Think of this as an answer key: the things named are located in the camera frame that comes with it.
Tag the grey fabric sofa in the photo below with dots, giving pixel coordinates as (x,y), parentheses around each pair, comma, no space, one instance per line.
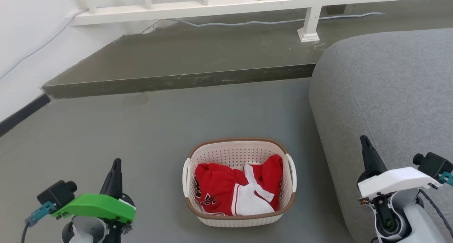
(382,80)

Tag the white shorts red trim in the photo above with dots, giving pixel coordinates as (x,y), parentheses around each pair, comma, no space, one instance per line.
(249,200)

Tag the red sports jersey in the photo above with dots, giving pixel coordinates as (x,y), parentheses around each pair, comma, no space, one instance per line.
(216,181)

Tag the white laundry basket brown rim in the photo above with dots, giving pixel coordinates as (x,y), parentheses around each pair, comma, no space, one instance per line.
(237,149)

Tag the black baseboard strip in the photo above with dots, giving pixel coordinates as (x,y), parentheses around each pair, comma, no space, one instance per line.
(19,114)

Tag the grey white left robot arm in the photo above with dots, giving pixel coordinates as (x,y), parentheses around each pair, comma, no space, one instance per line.
(85,230)

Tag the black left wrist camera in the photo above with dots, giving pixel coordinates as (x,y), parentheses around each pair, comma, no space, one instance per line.
(56,193)

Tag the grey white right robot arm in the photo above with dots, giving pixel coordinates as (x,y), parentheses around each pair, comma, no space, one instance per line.
(417,218)

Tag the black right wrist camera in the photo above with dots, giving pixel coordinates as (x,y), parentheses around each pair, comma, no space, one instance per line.
(433,165)

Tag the white wooden railing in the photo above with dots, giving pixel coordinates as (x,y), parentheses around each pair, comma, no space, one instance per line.
(212,4)

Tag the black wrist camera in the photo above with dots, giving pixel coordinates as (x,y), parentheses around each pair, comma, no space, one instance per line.
(56,193)
(433,165)

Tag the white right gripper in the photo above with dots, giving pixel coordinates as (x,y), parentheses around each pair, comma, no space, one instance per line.
(393,181)

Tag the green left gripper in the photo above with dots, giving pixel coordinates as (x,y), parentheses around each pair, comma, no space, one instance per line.
(95,206)

